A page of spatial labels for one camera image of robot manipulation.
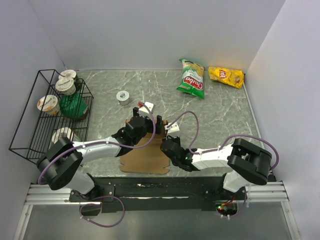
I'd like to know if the brown cardboard box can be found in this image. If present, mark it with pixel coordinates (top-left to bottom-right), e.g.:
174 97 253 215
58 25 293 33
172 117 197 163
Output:
119 127 170 175

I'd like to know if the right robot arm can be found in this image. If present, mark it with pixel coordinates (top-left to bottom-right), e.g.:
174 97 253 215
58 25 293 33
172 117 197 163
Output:
160 137 272 200

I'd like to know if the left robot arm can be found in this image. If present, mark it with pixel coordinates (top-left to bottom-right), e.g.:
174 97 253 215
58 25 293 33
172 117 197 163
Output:
36 102 162 201

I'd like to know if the small white yogurt cup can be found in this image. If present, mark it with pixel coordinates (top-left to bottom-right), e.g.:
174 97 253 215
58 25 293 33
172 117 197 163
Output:
116 90 130 106

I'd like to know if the green Chuba snack bag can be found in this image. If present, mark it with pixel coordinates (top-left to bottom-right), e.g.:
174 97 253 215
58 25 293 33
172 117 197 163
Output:
176 58 205 99

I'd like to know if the green bottle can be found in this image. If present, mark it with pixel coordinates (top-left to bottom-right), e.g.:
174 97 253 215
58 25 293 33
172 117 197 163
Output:
59 92 88 120

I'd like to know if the white tape roll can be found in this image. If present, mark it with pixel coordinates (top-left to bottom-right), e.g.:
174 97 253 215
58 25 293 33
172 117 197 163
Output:
51 127 78 144

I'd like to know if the Chobani yogurt cup middle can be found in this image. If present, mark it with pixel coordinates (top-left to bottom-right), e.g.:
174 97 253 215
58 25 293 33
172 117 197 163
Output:
55 77 76 96

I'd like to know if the chobani yogurt cup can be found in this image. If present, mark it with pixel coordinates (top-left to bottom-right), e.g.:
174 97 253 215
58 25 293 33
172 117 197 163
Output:
55 77 76 96
37 94 60 116

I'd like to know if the Chobani yogurt cup front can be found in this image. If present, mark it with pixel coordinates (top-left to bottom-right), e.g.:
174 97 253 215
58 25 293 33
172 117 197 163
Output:
37 94 60 116

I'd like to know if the yellow Lays chips bag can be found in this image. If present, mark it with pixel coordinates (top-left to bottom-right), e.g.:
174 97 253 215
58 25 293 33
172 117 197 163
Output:
207 66 245 89

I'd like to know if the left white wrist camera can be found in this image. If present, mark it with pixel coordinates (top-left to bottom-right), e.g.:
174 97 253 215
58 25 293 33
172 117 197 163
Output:
138 101 155 119

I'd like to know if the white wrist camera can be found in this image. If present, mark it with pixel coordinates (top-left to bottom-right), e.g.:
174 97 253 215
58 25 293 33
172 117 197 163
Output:
164 122 180 135
138 101 155 119

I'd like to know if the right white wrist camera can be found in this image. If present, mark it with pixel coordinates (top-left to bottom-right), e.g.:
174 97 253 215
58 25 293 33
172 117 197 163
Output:
164 122 180 135

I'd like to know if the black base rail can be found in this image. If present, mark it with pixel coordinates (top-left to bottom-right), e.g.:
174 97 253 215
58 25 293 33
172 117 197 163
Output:
23 174 288 213

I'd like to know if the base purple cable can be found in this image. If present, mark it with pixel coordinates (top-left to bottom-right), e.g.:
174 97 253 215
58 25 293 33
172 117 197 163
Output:
79 196 126 228

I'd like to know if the black wire rack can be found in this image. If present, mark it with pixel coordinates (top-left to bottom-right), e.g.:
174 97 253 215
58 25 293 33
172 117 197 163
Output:
8 69 94 165

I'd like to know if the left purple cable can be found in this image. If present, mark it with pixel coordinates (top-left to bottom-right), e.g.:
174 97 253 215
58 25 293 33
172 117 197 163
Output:
37 101 157 186

